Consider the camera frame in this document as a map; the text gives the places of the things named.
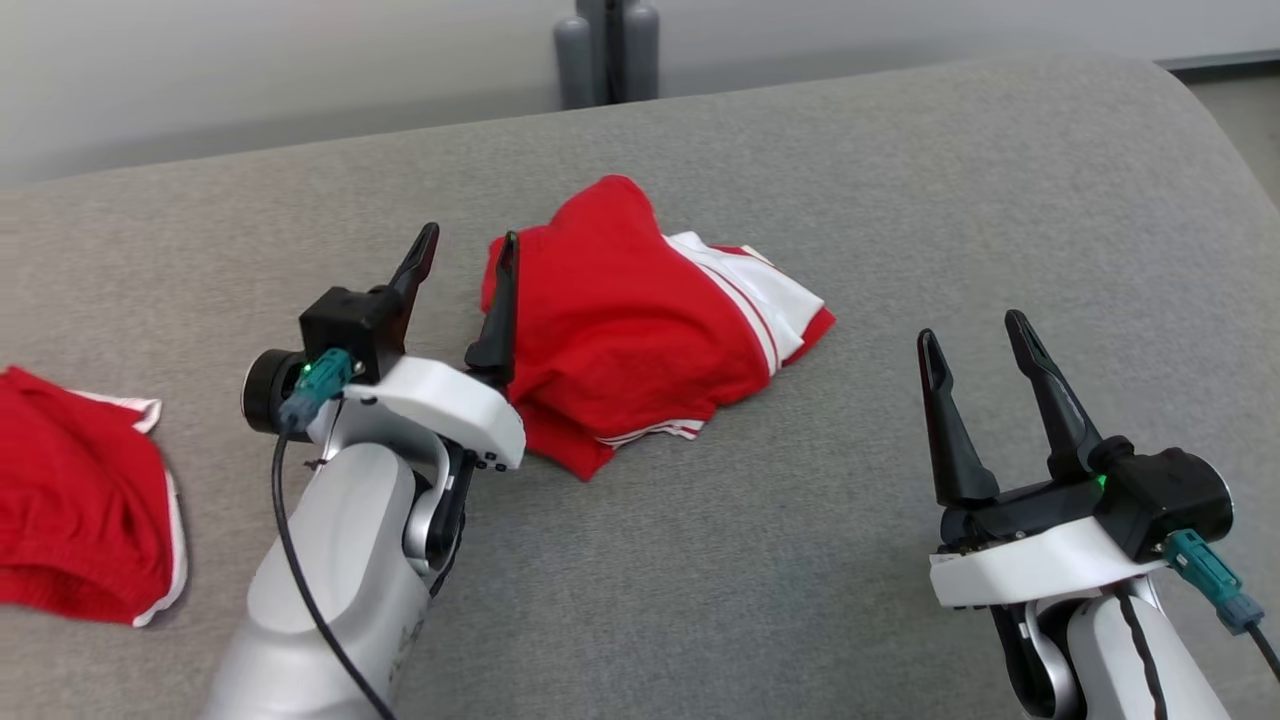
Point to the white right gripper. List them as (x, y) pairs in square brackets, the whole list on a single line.
[(1030, 565)]

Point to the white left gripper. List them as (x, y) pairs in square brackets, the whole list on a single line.
[(450, 405)]

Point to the red shirt with white sleeves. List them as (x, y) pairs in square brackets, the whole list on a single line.
[(620, 320)]

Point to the red shorts with white trim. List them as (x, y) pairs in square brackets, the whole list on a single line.
[(80, 500)]

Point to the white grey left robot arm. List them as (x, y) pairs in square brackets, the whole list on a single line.
[(340, 560)]

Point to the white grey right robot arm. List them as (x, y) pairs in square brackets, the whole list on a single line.
[(1095, 660)]

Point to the grey metal stand posts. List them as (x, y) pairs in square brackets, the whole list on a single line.
[(640, 50)]

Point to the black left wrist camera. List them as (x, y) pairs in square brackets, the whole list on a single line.
[(350, 325)]

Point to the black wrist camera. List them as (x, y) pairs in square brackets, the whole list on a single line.
[(350, 325), (1170, 500)]

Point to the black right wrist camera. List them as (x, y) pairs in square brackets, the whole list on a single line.
[(1170, 500)]

